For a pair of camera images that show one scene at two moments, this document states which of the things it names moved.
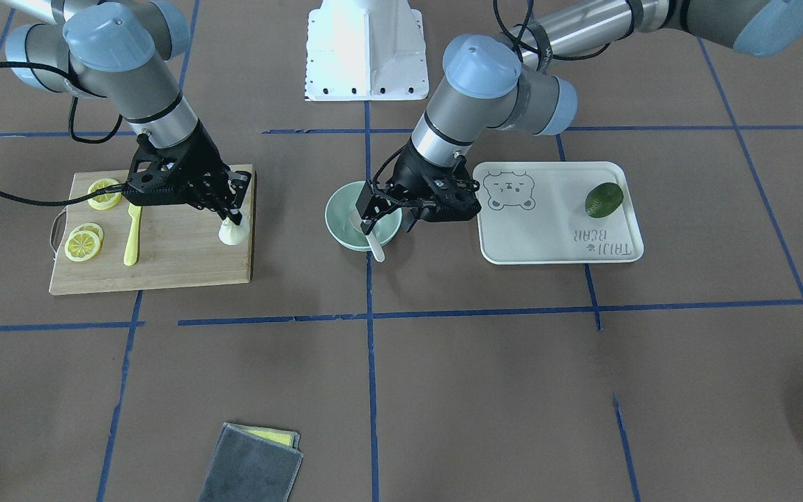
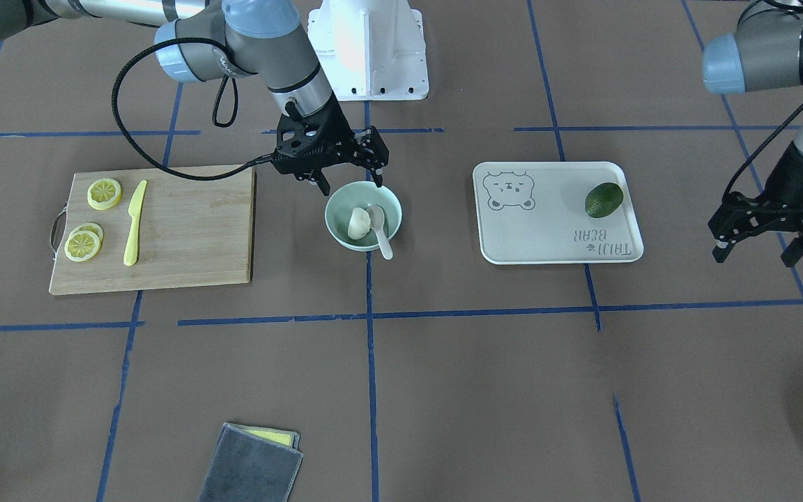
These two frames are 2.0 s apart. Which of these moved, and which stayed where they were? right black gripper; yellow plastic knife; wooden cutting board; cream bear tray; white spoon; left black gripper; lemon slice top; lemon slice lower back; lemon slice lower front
Moved: right black gripper; white spoon; left black gripper
Stayed: wooden cutting board; lemon slice top; yellow plastic knife; cream bear tray; lemon slice lower front; lemon slice lower back
